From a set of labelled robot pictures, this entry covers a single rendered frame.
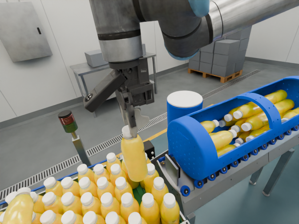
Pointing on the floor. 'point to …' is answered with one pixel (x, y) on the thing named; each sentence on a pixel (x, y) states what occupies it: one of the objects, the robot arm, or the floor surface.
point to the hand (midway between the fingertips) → (129, 130)
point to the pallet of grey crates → (222, 57)
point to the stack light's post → (81, 151)
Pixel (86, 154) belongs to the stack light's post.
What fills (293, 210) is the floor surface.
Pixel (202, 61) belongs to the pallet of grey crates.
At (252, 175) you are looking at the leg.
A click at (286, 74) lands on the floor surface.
